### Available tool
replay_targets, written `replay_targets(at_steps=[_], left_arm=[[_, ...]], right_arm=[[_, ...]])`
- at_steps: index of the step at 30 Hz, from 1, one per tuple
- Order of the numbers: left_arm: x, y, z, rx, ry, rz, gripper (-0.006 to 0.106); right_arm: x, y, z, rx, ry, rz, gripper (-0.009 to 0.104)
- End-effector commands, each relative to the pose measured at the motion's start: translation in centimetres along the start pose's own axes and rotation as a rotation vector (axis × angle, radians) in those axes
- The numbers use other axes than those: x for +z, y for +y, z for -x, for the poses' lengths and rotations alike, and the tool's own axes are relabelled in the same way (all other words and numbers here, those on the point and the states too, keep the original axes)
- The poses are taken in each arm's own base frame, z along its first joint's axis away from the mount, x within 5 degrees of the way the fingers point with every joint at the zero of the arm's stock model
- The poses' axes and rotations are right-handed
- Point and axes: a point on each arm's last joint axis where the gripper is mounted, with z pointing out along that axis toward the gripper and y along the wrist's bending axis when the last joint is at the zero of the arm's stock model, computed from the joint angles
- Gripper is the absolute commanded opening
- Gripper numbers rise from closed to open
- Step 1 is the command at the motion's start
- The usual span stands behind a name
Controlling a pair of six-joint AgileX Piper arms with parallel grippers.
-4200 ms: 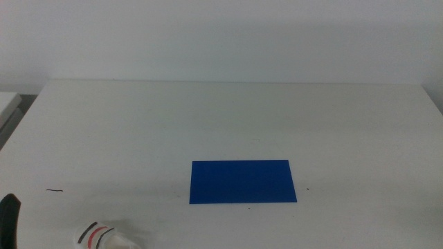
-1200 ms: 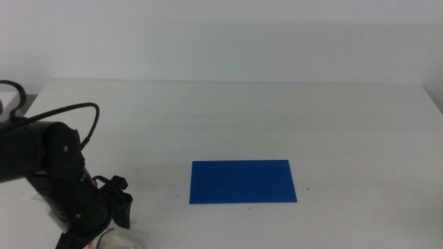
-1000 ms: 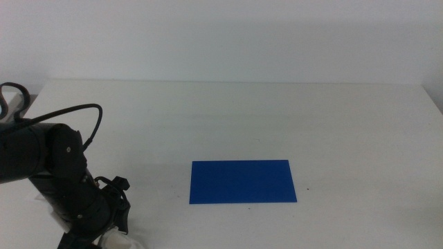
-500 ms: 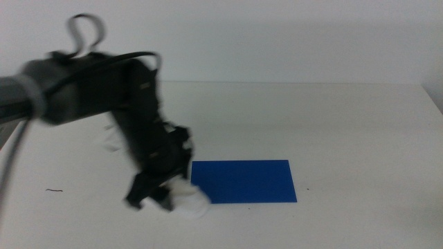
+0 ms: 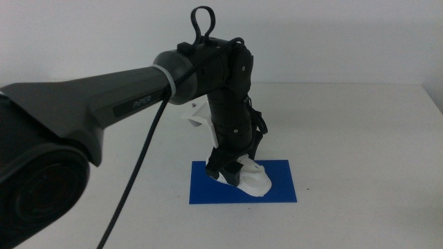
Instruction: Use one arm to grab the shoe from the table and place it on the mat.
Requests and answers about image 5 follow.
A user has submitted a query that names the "black braided cable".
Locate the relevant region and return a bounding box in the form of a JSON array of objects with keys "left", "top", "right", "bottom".
[{"left": 96, "top": 6, "right": 268, "bottom": 249}]

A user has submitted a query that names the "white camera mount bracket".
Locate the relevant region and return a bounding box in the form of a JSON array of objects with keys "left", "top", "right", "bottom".
[{"left": 180, "top": 102, "right": 219, "bottom": 150}]

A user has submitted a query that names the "blue rectangular mat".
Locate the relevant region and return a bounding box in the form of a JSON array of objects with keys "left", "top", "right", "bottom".
[{"left": 188, "top": 159, "right": 298, "bottom": 205}]

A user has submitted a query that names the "white zip tie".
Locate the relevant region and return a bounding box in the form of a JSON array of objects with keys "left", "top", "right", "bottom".
[{"left": 152, "top": 64, "right": 177, "bottom": 101}]

